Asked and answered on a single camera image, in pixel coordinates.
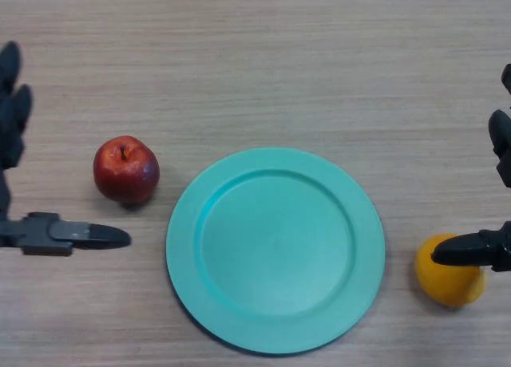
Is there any teal round plate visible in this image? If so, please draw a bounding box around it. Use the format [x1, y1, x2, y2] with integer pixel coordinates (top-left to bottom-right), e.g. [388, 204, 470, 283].
[165, 147, 386, 356]

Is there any yellow pear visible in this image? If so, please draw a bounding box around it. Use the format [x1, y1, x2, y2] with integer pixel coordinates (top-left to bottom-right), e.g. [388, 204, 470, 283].
[414, 233, 487, 307]

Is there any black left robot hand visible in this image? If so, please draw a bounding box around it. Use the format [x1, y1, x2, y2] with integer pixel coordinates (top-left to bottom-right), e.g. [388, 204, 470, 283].
[0, 41, 132, 257]

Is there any red apple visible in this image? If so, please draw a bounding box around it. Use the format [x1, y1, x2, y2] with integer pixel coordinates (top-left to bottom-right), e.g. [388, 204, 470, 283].
[93, 135, 161, 206]

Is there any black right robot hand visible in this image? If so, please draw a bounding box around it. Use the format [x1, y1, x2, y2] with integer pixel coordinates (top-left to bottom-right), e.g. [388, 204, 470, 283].
[430, 63, 511, 272]

